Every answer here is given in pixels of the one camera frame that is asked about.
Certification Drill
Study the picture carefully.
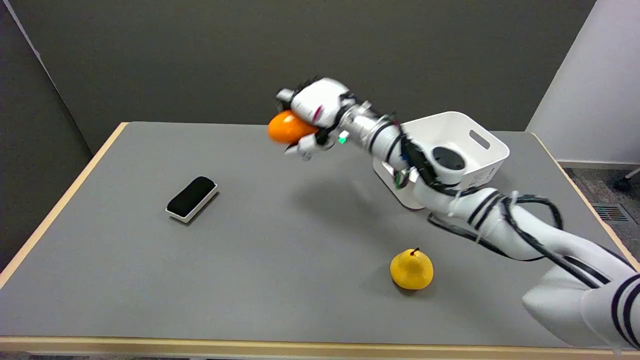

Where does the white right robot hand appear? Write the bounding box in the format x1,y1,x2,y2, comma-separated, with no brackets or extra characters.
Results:
275,77,357,162

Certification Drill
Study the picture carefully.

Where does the orange mango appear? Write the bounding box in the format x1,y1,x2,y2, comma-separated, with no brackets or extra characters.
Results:
267,110,319,145

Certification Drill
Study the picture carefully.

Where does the white plastic box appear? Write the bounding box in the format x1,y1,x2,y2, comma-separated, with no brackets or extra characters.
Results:
373,111,511,210

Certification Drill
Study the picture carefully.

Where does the black whiteboard eraser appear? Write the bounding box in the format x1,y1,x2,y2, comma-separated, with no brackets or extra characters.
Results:
165,175,219,224

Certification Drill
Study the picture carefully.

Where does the yellow pear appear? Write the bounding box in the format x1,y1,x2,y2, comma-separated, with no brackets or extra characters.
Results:
389,247,434,291

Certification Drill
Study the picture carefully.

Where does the floor vent grille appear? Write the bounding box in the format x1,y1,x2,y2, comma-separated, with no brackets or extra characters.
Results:
592,203,630,223

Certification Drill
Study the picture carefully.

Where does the black chair caster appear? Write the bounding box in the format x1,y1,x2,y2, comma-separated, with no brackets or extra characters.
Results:
614,168,640,193

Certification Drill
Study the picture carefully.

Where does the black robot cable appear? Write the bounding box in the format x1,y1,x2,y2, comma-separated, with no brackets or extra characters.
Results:
398,131,637,290

